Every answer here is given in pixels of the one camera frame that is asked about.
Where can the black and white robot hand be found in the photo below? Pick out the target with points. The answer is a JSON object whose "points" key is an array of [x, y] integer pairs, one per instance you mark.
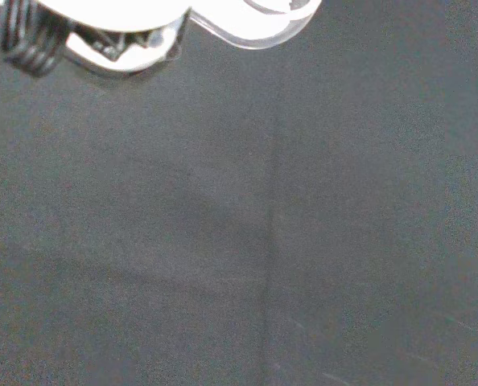
{"points": [[114, 16]]}

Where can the black bench cloth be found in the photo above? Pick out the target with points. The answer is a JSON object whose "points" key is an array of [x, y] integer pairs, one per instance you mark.
{"points": [[239, 225]]}

